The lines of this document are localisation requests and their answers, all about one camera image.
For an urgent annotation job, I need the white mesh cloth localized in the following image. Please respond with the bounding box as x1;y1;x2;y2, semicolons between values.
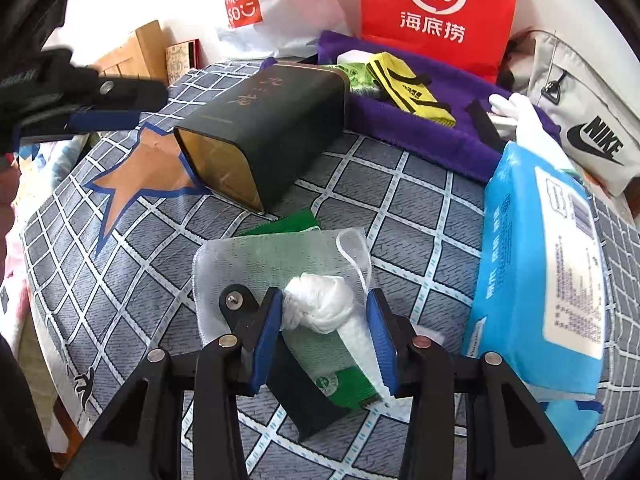
192;228;390;408

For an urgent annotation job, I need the white sock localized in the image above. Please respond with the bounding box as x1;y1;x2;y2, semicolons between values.
281;273;357;334

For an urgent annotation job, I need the yellow black sock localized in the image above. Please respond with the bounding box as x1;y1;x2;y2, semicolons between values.
367;52;457;128

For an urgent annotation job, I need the person's left hand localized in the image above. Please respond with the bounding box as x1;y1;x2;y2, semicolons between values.
0;154;21;280

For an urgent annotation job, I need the brown framed picture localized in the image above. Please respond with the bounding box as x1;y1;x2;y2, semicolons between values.
165;39;201;84

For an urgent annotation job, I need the blue star marker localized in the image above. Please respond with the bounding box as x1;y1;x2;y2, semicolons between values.
539;400;604;455

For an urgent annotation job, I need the orange star marker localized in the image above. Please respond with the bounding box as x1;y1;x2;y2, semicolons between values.
84;122;208;255

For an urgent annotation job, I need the grey checkered cloth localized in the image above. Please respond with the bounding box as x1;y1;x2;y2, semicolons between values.
22;131;639;479

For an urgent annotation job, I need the dark green tea tin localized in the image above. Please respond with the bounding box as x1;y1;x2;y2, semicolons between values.
174;63;349;214

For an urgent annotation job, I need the blue wet wipes pack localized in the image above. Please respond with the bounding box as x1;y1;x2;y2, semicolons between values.
463;142;605;401

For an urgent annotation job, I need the white Miniso plastic bag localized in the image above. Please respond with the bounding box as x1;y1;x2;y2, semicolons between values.
218;0;350;60

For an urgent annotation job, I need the green flat packet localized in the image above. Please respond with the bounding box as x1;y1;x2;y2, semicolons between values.
243;209;388;410

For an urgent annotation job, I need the white sponge block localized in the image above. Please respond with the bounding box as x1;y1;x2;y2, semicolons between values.
336;49;372;68

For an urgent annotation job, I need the green tissue pack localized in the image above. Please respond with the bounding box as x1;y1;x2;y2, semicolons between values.
330;63;383;100

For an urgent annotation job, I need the purple towel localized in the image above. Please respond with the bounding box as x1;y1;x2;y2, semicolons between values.
259;29;564;183

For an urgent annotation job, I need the white rubber glove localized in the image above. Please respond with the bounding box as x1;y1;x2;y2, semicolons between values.
488;93;578;177

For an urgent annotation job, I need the red paper shopping bag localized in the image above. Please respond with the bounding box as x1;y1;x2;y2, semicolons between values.
361;0;516;82

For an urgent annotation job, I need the grey Nike waist bag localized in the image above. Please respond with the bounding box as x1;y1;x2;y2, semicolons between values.
504;29;639;196

